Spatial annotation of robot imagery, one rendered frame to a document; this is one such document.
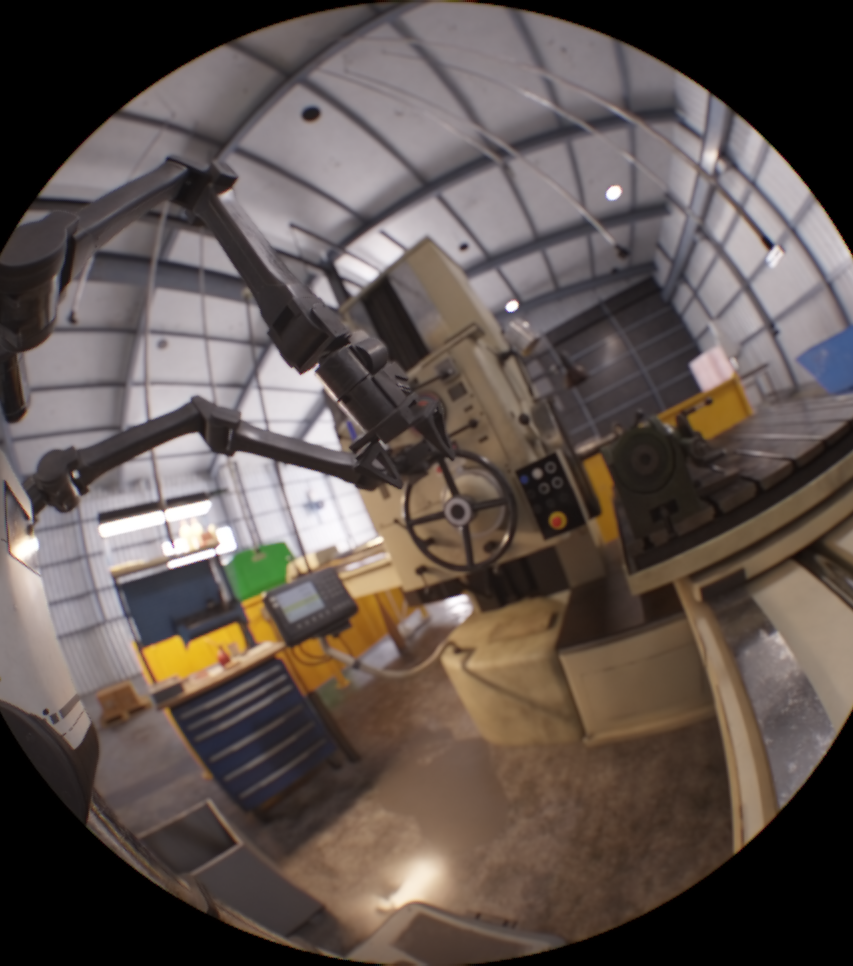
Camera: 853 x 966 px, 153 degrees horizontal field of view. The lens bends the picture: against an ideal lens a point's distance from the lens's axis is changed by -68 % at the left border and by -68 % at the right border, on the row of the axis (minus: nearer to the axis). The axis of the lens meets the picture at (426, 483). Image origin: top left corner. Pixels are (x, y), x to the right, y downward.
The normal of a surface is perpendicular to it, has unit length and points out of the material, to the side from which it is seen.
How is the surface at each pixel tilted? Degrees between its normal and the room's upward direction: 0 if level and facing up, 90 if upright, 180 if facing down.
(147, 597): 90
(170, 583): 90
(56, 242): 90
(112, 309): 169
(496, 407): 90
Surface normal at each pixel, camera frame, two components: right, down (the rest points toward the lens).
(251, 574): 0.72, -0.48
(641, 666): -0.51, 0.13
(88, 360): 0.54, 0.82
